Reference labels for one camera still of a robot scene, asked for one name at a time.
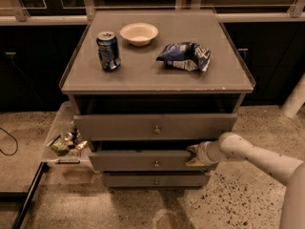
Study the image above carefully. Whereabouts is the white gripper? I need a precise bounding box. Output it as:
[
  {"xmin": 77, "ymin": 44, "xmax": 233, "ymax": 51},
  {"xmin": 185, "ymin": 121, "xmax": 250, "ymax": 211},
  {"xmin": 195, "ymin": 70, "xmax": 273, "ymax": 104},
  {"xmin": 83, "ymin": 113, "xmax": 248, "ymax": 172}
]
[{"xmin": 186, "ymin": 141, "xmax": 218, "ymax": 167}]

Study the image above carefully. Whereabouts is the grey drawer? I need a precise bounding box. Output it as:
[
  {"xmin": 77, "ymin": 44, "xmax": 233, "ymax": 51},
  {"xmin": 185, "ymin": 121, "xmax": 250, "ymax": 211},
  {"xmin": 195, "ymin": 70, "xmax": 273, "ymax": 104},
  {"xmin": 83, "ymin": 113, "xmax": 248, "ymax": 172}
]
[
  {"xmin": 89, "ymin": 151, "xmax": 216, "ymax": 172},
  {"xmin": 74, "ymin": 114, "xmax": 237, "ymax": 140},
  {"xmin": 102, "ymin": 172, "xmax": 211, "ymax": 188}
]

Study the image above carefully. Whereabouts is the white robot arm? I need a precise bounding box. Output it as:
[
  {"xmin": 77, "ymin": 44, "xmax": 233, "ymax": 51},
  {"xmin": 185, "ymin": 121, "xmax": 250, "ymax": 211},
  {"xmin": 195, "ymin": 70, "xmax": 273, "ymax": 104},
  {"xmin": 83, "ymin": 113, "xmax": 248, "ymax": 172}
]
[{"xmin": 186, "ymin": 132, "xmax": 305, "ymax": 229}]

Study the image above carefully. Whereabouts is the grey bottom drawer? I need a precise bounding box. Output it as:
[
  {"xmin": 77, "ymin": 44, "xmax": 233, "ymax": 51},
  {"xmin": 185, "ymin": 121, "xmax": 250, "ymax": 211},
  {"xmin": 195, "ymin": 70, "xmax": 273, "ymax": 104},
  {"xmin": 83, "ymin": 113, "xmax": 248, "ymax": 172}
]
[{"xmin": 102, "ymin": 172, "xmax": 211, "ymax": 188}]

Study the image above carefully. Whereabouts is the grey top drawer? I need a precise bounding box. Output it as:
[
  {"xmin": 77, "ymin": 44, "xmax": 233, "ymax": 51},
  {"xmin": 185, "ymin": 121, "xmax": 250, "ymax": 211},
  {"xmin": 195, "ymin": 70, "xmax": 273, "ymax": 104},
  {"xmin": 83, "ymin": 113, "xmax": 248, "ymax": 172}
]
[{"xmin": 74, "ymin": 114, "xmax": 237, "ymax": 140}]

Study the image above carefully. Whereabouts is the grey drawer cabinet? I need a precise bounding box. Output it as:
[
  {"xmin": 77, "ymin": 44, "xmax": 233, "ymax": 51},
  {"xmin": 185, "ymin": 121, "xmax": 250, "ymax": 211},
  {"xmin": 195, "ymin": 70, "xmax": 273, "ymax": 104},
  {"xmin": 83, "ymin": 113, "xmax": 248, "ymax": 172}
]
[{"xmin": 59, "ymin": 9, "xmax": 256, "ymax": 189}]

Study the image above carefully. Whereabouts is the blue chip bag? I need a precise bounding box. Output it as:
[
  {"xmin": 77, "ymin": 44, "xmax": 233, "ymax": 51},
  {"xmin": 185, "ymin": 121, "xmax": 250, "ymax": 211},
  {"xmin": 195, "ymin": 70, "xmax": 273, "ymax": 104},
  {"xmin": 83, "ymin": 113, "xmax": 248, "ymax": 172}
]
[{"xmin": 156, "ymin": 42, "xmax": 211, "ymax": 72}]

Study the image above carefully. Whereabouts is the clear plastic bin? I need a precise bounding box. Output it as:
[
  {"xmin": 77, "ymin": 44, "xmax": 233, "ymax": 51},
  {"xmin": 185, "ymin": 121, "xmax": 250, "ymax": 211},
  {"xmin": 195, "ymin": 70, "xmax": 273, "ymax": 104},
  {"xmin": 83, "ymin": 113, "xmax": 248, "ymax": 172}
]
[{"xmin": 41, "ymin": 101, "xmax": 92, "ymax": 172}]

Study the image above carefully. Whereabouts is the white paper bowl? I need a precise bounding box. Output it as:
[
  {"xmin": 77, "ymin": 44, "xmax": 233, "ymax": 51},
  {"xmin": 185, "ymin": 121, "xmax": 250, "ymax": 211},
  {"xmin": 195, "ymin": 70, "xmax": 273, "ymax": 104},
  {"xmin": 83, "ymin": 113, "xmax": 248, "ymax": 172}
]
[{"xmin": 120, "ymin": 23, "xmax": 158, "ymax": 47}]

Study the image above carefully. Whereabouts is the green snack packet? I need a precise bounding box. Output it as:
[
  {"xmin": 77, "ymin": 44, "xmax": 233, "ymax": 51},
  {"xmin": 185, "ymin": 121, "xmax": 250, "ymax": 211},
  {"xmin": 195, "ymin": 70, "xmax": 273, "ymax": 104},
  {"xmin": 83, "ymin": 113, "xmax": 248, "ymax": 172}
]
[{"xmin": 49, "ymin": 136, "xmax": 70, "ymax": 156}]

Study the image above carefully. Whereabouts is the blue soda can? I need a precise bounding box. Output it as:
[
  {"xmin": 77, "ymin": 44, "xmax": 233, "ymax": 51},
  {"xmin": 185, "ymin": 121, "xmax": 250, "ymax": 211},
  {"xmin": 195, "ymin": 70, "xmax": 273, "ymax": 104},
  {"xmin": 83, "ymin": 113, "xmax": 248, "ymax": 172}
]
[{"xmin": 96, "ymin": 31, "xmax": 121, "ymax": 72}]

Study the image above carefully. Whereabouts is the white post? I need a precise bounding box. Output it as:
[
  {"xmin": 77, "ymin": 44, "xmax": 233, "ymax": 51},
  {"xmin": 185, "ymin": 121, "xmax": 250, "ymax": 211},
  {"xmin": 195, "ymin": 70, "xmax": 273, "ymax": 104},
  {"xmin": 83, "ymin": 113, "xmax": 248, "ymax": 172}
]
[{"xmin": 281, "ymin": 73, "xmax": 305, "ymax": 118}]

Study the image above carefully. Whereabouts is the black floor cable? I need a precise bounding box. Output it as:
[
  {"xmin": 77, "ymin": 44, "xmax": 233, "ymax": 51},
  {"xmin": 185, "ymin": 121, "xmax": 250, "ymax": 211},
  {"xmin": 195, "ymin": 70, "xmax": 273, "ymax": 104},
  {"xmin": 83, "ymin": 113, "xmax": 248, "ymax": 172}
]
[{"xmin": 0, "ymin": 126, "xmax": 19, "ymax": 156}]

